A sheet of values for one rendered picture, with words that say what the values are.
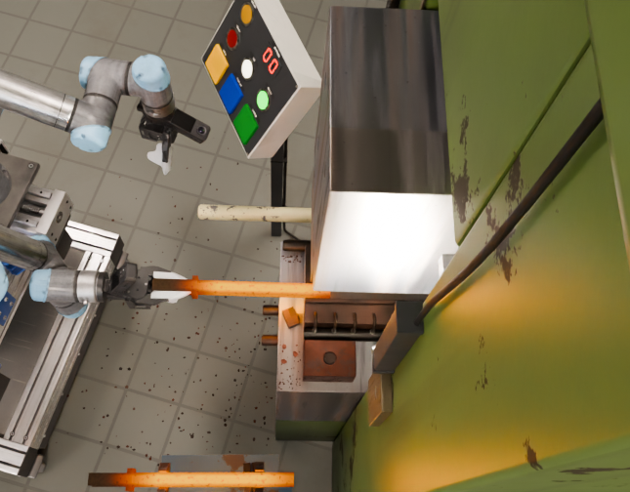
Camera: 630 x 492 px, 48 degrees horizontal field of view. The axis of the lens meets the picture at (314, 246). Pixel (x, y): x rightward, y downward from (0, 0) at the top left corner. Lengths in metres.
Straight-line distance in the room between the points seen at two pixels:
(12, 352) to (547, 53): 2.22
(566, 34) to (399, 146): 0.43
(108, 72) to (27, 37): 1.82
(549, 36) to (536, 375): 0.26
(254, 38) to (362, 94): 0.86
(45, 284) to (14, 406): 0.88
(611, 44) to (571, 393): 0.26
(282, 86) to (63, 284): 0.68
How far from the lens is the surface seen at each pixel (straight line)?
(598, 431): 0.48
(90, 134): 1.57
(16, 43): 3.44
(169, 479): 1.65
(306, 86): 1.69
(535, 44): 0.62
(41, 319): 2.59
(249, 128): 1.82
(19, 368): 2.56
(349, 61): 1.02
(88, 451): 2.67
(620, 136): 0.32
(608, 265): 0.47
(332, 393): 1.71
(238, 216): 2.13
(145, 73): 1.61
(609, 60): 0.34
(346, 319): 1.66
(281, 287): 1.65
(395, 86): 1.00
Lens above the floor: 2.57
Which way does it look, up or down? 67 degrees down
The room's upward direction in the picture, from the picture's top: 8 degrees clockwise
